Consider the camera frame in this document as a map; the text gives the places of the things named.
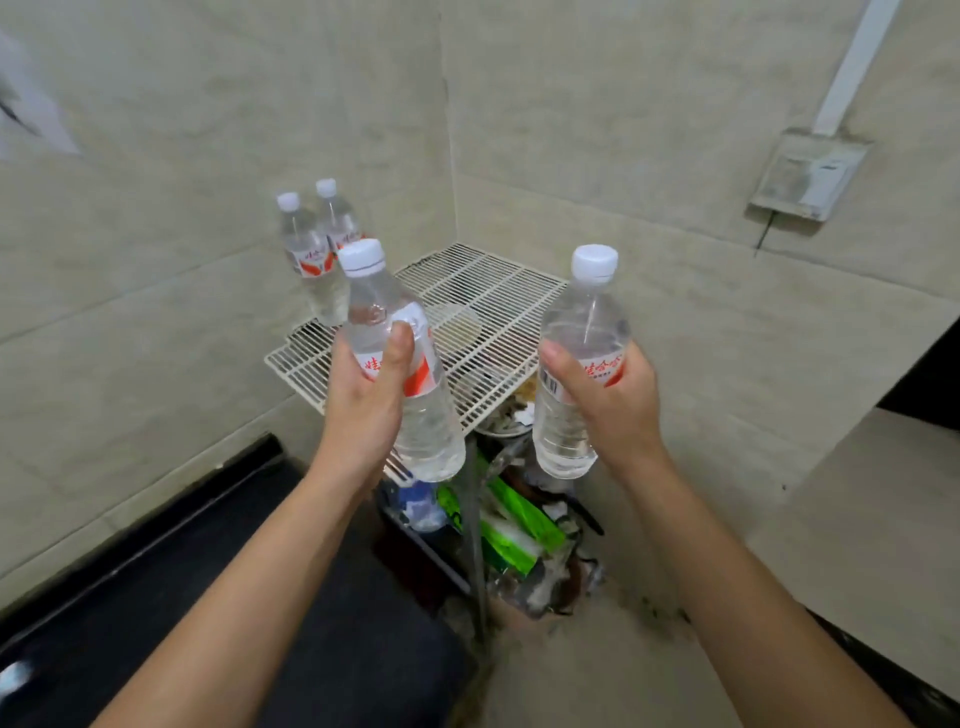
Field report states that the person's right hand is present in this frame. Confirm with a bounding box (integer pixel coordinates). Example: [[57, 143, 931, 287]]
[[538, 338, 670, 483]]

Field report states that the person's left hand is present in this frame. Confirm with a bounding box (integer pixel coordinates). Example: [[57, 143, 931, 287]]
[[311, 321, 416, 498]]

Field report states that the clear water bottle red label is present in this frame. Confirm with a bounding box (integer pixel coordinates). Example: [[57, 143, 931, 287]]
[[276, 192, 351, 328], [336, 238, 467, 483], [315, 177, 366, 252], [531, 243, 632, 481]]

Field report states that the person's right forearm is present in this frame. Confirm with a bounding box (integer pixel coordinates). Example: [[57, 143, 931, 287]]
[[611, 448, 912, 728]]

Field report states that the person's left forearm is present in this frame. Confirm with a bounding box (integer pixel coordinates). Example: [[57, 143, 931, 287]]
[[91, 453, 376, 728]]

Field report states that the metal bowl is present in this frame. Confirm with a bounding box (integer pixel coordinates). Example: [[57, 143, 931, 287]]
[[475, 390, 537, 440]]

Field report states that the blue and white plastic bag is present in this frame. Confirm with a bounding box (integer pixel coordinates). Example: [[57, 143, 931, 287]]
[[396, 480, 450, 534]]

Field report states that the green plastic packet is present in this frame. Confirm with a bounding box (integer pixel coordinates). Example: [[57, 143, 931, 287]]
[[486, 474, 568, 555], [437, 484, 543, 577]]

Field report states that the black countertop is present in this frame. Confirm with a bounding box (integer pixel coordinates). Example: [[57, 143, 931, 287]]
[[0, 432, 470, 728]]

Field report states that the white wire rack shelf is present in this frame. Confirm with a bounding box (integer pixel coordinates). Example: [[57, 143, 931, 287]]
[[264, 242, 569, 487]]

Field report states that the white wall socket box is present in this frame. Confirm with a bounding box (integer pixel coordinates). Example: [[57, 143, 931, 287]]
[[749, 128, 873, 224]]

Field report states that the white cable conduit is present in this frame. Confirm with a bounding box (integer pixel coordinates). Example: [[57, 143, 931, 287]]
[[812, 0, 902, 138]]

